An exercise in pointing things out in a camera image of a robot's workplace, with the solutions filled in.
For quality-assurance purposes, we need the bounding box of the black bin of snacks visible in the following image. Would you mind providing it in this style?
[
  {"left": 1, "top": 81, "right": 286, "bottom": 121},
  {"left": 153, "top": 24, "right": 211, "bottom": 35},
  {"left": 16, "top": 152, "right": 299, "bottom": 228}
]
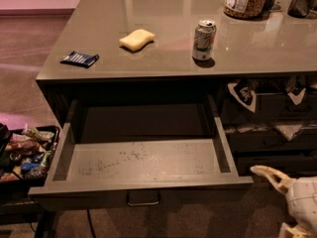
[{"left": 0, "top": 124, "right": 61, "bottom": 203}]

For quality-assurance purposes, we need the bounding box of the green white soda can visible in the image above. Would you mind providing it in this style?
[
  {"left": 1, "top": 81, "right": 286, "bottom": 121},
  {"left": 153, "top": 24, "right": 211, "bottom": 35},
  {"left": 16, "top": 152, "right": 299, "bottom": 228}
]
[{"left": 192, "top": 19, "right": 216, "bottom": 60}]

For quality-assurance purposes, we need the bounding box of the dark glass container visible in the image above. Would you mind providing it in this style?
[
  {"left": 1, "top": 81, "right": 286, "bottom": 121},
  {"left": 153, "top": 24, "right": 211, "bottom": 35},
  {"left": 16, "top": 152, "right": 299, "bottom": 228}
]
[{"left": 287, "top": 0, "right": 316, "bottom": 18}]

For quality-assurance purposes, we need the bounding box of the grey top drawer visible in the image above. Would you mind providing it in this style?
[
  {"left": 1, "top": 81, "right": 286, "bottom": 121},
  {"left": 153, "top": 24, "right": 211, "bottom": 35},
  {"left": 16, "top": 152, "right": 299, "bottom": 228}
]
[{"left": 29, "top": 96, "right": 253, "bottom": 211}]

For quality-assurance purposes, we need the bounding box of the white triangular snack bag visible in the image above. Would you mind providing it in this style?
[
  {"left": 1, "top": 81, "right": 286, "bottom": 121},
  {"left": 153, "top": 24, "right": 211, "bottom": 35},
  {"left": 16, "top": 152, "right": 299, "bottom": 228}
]
[{"left": 286, "top": 77, "right": 306, "bottom": 105}]

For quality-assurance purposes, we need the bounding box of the yellow sponge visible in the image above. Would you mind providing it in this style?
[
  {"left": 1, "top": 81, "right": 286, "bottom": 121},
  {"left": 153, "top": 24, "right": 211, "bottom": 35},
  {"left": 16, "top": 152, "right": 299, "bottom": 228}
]
[{"left": 119, "top": 29, "right": 156, "bottom": 52}]

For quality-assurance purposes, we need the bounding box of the black white snack bag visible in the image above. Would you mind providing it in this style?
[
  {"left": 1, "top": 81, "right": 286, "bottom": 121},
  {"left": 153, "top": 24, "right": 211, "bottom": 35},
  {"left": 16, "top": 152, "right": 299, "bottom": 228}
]
[{"left": 228, "top": 79, "right": 257, "bottom": 112}]

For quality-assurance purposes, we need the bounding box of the grey drawer cabinet counter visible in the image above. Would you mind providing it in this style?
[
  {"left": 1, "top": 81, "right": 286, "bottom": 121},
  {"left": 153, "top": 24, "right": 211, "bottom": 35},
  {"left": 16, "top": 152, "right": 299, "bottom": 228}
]
[{"left": 37, "top": 0, "right": 317, "bottom": 176}]

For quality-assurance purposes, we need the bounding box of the black floor cable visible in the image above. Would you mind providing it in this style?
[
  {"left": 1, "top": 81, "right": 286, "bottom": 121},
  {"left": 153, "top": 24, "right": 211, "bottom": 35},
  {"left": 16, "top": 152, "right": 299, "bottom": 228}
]
[{"left": 86, "top": 209, "right": 97, "bottom": 238}]

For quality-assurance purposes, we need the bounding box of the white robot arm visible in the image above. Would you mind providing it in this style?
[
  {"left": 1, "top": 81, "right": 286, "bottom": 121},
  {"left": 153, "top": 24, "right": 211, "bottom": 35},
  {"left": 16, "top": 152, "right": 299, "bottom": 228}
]
[{"left": 250, "top": 165, "right": 317, "bottom": 238}]

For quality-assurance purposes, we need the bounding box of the large jar of nuts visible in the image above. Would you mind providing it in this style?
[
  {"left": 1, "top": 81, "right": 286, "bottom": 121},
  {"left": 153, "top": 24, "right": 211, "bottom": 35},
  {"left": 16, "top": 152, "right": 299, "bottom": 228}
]
[{"left": 224, "top": 0, "right": 265, "bottom": 19}]

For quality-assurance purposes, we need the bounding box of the metal drawer handle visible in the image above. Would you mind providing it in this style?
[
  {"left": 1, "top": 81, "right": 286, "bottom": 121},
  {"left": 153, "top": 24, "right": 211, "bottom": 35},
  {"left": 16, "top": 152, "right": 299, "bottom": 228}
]
[{"left": 126, "top": 190, "right": 160, "bottom": 207}]

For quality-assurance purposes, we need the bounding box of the blue snack packet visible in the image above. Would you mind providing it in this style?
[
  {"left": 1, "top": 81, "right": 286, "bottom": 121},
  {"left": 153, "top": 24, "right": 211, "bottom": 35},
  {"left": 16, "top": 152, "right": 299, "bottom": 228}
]
[{"left": 61, "top": 51, "right": 99, "bottom": 68}]

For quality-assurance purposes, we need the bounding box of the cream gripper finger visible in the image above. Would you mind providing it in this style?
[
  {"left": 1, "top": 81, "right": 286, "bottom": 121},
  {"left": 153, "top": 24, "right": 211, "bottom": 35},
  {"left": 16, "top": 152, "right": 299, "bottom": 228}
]
[{"left": 250, "top": 165, "right": 290, "bottom": 189}]

